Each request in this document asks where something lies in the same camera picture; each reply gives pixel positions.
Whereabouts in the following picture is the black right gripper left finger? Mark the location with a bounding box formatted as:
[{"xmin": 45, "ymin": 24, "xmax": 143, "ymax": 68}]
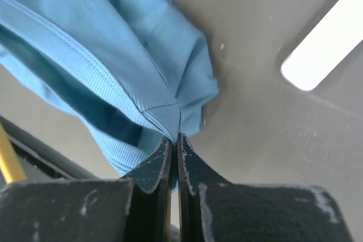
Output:
[{"xmin": 1, "ymin": 138, "xmax": 172, "ymax": 241}]

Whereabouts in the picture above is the blue tank top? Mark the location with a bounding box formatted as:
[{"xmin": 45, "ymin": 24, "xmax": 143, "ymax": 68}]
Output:
[{"xmin": 1, "ymin": 0, "xmax": 218, "ymax": 175}]

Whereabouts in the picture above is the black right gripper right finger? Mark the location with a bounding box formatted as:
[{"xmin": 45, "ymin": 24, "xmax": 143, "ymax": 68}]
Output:
[{"xmin": 177, "ymin": 134, "xmax": 352, "ymax": 241}]

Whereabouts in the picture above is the yellow clothes hanger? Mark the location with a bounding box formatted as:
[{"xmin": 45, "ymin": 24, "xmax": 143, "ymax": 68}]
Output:
[{"xmin": 0, "ymin": 125, "xmax": 27, "ymax": 184}]

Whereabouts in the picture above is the white clothes rack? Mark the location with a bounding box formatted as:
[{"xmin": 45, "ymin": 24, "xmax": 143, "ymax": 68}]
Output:
[{"xmin": 280, "ymin": 0, "xmax": 362, "ymax": 92}]

